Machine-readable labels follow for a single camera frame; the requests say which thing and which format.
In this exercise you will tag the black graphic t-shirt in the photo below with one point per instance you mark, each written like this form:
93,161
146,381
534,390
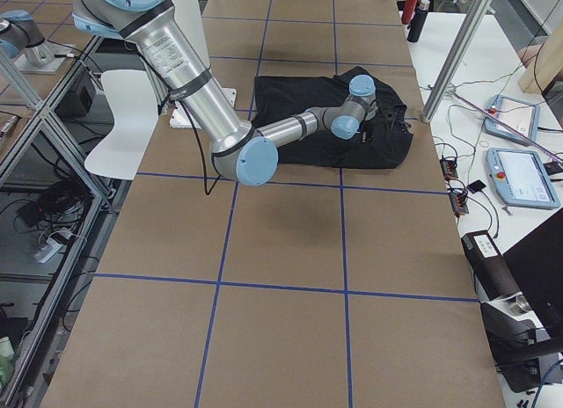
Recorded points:
382,142

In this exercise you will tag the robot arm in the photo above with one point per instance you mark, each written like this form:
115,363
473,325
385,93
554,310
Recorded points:
238,151
19,32

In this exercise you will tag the white plastic chair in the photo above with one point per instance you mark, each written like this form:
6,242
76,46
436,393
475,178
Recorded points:
133,104

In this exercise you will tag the black water bottle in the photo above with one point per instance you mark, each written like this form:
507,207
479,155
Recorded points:
419,18

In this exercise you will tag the black box device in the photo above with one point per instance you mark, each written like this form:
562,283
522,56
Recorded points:
491,276

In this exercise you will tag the near teach pendant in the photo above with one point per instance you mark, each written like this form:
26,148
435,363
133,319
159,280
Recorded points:
520,179

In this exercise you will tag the teach pendant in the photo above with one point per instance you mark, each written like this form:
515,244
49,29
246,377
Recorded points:
520,179
520,115

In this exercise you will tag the red bottle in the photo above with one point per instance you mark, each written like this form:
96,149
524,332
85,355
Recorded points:
408,11

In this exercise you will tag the far teach pendant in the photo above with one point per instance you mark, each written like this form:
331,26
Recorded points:
520,115

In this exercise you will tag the black monitor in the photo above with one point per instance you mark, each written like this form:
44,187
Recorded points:
536,264

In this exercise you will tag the aluminium frame post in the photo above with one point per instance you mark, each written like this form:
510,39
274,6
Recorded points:
459,47

